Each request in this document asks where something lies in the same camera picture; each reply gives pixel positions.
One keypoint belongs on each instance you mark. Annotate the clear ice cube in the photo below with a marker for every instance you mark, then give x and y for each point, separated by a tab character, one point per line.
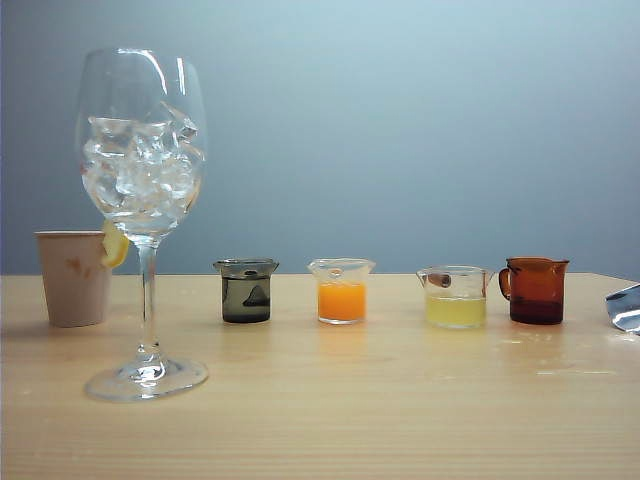
97	156
181	125
176	175
135	182
150	142
107	130

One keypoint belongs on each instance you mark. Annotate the stainless steel ice scoop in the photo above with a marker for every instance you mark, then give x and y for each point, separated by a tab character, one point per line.
625	310

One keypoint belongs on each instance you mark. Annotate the clear pitcher with orange juice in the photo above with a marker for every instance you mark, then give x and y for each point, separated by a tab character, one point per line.
341	300

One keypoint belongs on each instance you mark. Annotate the grey glass pitcher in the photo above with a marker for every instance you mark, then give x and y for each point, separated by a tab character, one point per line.
246	300

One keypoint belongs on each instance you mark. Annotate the clear pitcher with yellow juice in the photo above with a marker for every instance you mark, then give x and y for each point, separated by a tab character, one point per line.
455	310

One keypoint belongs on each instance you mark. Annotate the clear wine glass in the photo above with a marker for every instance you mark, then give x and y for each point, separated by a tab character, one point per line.
147	310

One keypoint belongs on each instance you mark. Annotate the yellow lemon slice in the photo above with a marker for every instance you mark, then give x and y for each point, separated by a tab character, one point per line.
116	247

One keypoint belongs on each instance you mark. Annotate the amber glass pitcher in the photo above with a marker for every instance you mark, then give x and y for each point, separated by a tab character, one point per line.
537	300

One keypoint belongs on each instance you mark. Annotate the beige paper cup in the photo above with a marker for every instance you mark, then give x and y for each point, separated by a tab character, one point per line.
70	285

